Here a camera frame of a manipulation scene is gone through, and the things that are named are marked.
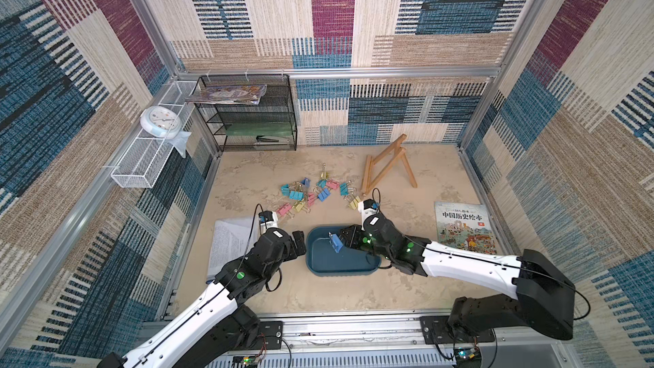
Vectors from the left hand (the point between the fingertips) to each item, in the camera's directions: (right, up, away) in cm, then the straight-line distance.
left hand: (292, 235), depth 79 cm
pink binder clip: (-6, +5, +20) cm, 22 cm away
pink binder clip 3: (+4, +9, +21) cm, 23 cm away
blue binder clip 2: (+9, +10, +24) cm, 27 cm away
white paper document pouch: (-24, -5, +15) cm, 29 cm away
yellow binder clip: (0, +6, +21) cm, 22 cm away
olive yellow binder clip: (+9, +18, +27) cm, 34 cm away
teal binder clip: (+17, +12, +26) cm, 34 cm away
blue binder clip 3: (+2, +15, +26) cm, 30 cm away
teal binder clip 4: (-6, +12, +23) cm, 27 cm away
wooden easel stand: (+36, +30, +15) cm, 49 cm away
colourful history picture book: (+61, 0, +16) cm, 63 cm away
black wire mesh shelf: (-15, +39, +31) cm, 52 cm away
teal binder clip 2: (+8, +15, +29) cm, 33 cm away
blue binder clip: (+13, -2, -2) cm, 13 cm away
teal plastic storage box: (+9, -11, +9) cm, 17 cm away
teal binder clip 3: (-1, +10, +21) cm, 23 cm away
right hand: (+14, +2, 0) cm, 14 cm away
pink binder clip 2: (+12, +14, +26) cm, 32 cm away
